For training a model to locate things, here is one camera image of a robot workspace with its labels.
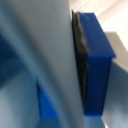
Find black flat object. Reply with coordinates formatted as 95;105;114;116
71;9;91;105

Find bright blue box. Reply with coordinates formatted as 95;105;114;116
36;12;117;120

